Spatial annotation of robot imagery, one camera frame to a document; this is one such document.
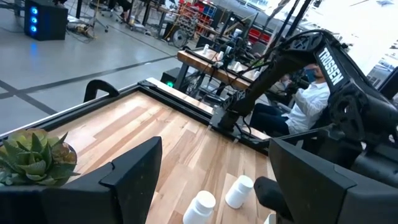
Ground black tower with blue lights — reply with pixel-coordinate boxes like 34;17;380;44
24;0;69;42

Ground round floor fan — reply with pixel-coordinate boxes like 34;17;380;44
170;28;189;48

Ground red crates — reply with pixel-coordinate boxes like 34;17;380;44
248;27;272;45

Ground shelf with red bins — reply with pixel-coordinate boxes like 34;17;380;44
178;0;218;35

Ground black aluminium table frame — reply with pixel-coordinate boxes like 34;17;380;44
0;77;321;156

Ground black monitor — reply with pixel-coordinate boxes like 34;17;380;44
377;67;398;101

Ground person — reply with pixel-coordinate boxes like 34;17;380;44
248;63;331;137

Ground wooden workbench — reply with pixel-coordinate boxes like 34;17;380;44
176;46;268;91

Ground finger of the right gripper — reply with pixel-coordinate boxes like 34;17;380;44
253;176;295;222

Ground green succulent plant in pot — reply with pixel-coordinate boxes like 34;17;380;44
0;128;81;187

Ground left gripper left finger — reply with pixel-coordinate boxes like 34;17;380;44
0;136;163;224

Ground black slanted pole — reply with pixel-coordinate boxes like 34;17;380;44
285;0;313;40
270;0;304;47

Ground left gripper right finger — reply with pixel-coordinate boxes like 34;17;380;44
269;138;398;224

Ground black frame handle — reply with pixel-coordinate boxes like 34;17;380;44
83;79;121;103

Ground black box with green light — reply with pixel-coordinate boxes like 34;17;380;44
160;67;187;91

